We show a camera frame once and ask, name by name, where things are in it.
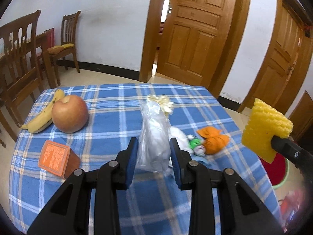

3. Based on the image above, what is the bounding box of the wooden chair with cushion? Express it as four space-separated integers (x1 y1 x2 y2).
47 10 81 73

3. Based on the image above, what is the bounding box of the red-yellow apple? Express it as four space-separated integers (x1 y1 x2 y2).
51 95 89 133

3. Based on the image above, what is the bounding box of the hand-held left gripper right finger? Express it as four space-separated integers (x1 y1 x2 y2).
169 137 285 235

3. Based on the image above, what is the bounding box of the tall wooden dining chair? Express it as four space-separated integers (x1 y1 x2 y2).
0 10 46 128

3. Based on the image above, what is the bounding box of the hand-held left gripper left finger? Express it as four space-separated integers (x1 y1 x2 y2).
27 137 139 235

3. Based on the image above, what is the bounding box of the wooden door frame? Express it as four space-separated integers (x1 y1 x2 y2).
139 0 252 98

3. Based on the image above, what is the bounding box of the yellow foam fruit net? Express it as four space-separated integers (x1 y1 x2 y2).
241 98 294 164

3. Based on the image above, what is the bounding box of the orange cardboard box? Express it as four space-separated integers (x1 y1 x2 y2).
38 141 81 179

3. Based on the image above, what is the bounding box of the clear plastic bag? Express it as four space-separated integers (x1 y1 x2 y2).
136 101 172 173

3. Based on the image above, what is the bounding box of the yellow banana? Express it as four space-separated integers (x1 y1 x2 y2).
21 89 65 133

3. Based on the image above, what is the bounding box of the crumpled cream tissue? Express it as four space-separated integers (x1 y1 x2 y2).
147 94 174 119

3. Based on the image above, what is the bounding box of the blue plaid tablecloth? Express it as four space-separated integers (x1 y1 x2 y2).
8 83 282 235

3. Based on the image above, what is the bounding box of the yellow seat cushion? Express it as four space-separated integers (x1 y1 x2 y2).
47 43 75 54

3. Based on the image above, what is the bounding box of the closed wooden panel door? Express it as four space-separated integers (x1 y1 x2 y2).
237 0 313 114

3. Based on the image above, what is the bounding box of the green and purple toy figure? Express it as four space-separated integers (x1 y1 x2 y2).
187 135 206 156

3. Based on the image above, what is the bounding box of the wooden dining table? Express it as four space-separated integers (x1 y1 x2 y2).
0 32 60 89

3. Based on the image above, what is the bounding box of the open wooden panel door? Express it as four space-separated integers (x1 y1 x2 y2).
156 0 239 89

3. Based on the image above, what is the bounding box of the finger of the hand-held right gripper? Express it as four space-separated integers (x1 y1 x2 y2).
270 135 313 177

